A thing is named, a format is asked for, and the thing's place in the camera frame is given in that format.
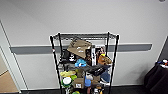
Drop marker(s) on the large brown printed cardboard box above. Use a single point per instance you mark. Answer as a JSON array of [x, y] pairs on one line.
[[80, 48]]

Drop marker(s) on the white box dark print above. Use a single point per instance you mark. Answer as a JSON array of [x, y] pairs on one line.
[[94, 50]]

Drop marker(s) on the light blue toy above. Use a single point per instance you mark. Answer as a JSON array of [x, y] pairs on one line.
[[81, 63]]

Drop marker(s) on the black bag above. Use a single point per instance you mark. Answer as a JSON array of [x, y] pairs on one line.
[[65, 56]]

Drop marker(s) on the orange plush toy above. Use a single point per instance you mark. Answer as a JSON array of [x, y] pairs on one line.
[[104, 60]]

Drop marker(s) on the plain brown cardboard box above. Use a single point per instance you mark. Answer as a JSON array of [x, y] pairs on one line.
[[95, 80]]

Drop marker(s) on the yellow green toy bowls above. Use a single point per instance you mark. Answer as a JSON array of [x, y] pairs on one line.
[[67, 80]]

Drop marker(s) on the dark blue bag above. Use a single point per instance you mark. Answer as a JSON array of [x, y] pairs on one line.
[[106, 77]]

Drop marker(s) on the cardboard box white label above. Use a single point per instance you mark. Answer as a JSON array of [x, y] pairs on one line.
[[78, 85]]

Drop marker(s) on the orange yellow toy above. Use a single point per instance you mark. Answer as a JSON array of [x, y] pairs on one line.
[[97, 90]]

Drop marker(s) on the colourful item pile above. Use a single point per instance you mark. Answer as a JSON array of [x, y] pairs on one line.
[[162, 63]]

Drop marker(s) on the black jacket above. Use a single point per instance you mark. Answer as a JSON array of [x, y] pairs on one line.
[[158, 80]]

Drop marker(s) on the white door frame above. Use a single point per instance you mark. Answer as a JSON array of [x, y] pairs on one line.
[[13, 66]]

